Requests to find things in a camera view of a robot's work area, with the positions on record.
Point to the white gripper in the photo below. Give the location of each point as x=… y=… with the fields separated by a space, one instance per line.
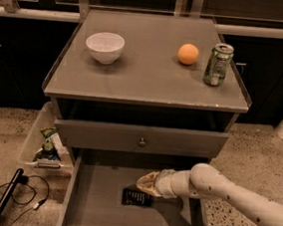
x=164 y=184

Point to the black rxbar chocolate bar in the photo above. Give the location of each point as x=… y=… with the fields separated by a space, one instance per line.
x=132 y=196

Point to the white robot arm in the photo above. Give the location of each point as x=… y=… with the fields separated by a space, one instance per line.
x=205 y=182

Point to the brass drawer knob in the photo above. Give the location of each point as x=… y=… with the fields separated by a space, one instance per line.
x=142 y=142

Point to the grey top drawer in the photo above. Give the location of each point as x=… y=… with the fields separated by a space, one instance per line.
x=125 y=137

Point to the open grey middle drawer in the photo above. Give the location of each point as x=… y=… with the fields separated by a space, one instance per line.
x=95 y=193

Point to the clear plastic storage bin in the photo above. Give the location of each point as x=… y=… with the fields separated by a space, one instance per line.
x=33 y=143

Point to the green snack bag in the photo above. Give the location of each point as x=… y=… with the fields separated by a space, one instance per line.
x=47 y=150

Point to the green soda can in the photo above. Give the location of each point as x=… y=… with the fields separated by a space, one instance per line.
x=217 y=64

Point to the black flat device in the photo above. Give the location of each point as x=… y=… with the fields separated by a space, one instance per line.
x=10 y=189

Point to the orange fruit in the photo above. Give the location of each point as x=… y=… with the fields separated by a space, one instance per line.
x=187 y=54

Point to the white ceramic bowl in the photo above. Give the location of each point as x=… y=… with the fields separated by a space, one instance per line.
x=106 y=48

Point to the metal railing frame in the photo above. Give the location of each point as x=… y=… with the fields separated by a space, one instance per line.
x=253 y=18

